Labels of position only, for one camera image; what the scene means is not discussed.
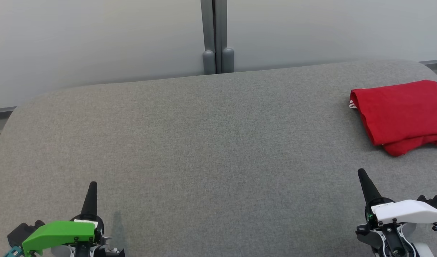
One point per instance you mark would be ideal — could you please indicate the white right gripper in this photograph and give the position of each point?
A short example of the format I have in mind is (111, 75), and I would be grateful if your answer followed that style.
(407, 212)

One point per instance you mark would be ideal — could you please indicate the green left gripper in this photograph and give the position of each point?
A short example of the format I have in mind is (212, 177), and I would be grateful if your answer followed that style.
(57, 233)

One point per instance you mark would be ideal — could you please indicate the red jersey with white sleeves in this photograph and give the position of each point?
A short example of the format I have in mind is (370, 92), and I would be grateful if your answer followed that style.
(400, 110)

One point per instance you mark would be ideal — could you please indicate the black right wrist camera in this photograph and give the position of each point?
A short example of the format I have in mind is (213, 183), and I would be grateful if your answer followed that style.
(436, 201)

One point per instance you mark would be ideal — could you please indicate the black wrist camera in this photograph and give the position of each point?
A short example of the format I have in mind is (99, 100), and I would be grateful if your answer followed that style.
(436, 201)
(21, 232)

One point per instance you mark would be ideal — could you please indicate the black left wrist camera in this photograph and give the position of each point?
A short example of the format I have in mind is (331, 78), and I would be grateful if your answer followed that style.
(21, 232)

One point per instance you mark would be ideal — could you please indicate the grey partition base rail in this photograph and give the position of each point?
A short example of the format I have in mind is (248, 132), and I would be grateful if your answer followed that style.
(434, 61)
(0, 112)

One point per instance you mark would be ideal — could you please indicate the grey partition post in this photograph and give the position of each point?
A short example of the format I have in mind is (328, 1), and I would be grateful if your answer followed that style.
(214, 35)

